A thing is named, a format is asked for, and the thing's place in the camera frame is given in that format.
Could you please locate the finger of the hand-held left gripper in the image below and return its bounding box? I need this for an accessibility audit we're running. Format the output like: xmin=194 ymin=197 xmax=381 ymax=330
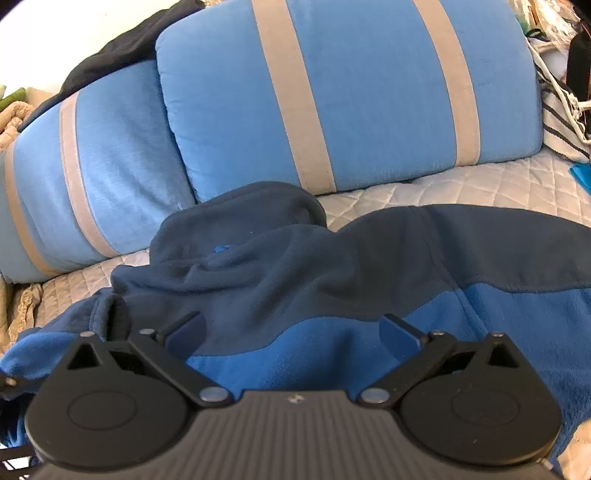
xmin=0 ymin=374 xmax=24 ymax=402

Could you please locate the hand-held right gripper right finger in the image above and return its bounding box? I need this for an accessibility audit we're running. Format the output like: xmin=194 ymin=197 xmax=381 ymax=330
xmin=379 ymin=313 xmax=522 ymax=409

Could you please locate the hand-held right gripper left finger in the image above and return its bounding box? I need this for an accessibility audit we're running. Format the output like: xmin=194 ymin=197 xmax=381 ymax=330
xmin=67 ymin=310 xmax=234 ymax=409

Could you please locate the blue fleece jacket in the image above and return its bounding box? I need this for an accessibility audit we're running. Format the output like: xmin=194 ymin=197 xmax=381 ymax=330
xmin=0 ymin=181 xmax=591 ymax=467

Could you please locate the white quilted bedspread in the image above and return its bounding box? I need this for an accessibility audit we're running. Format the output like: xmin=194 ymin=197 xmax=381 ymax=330
xmin=37 ymin=148 xmax=591 ymax=480

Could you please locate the blue pillow with beige stripes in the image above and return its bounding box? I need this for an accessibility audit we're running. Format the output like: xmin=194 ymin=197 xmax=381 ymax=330
xmin=0 ymin=60 xmax=199 ymax=284
xmin=154 ymin=0 xmax=544 ymax=204

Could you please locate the teal cloth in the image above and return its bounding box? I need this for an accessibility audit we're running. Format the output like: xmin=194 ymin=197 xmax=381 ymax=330
xmin=569 ymin=161 xmax=591 ymax=192

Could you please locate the striped canvas bag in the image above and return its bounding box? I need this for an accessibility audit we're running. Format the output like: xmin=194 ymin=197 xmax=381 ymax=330
xmin=526 ymin=28 xmax=591 ymax=162

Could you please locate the beige crumpled blanket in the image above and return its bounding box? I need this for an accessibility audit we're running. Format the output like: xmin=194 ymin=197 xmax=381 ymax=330
xmin=0 ymin=99 xmax=38 ymax=185

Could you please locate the green cloth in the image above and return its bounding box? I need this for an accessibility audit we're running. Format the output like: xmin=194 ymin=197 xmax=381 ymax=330
xmin=0 ymin=85 xmax=26 ymax=112

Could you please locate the dark navy garment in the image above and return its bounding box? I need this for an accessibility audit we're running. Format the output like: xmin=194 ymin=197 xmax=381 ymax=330
xmin=16 ymin=0 xmax=206 ymax=134

